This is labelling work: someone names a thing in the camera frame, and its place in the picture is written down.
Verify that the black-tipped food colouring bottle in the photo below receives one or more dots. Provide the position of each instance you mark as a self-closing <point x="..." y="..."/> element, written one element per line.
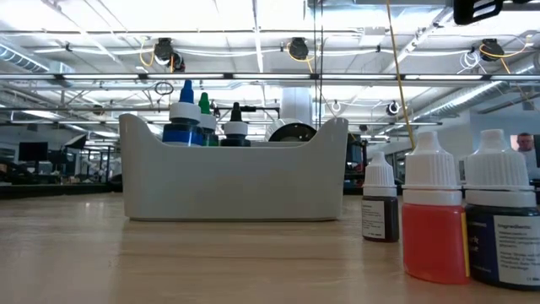
<point x="235" y="128"/>

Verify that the green-tipped food colouring bottle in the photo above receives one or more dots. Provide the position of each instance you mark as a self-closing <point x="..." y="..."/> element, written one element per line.
<point x="205" y="122"/>

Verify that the grey plastic tray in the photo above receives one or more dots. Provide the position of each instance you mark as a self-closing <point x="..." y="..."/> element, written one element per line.
<point x="232" y="181"/>

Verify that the blue-tipped food colouring bottle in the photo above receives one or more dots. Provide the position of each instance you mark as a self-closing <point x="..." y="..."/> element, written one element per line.
<point x="184" y="126"/>

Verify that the yellow pole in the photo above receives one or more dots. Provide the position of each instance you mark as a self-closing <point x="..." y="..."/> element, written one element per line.
<point x="401" y="84"/>

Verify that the person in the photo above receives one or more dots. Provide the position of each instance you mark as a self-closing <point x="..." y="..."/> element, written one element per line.
<point x="526" y="145"/>

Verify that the small white-capped colouring bottle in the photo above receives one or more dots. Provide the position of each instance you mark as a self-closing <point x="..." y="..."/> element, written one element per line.
<point x="379" y="202"/>
<point x="434" y="236"/>
<point x="502" y="232"/>

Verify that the long overhead light bar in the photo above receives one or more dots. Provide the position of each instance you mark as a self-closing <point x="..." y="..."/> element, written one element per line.
<point x="270" y="77"/>

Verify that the white cylindrical cup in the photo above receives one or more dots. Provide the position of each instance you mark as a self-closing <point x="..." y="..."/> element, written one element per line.
<point x="291" y="131"/>

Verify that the black computer monitor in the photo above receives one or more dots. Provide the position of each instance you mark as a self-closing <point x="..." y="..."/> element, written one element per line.
<point x="33" y="151"/>

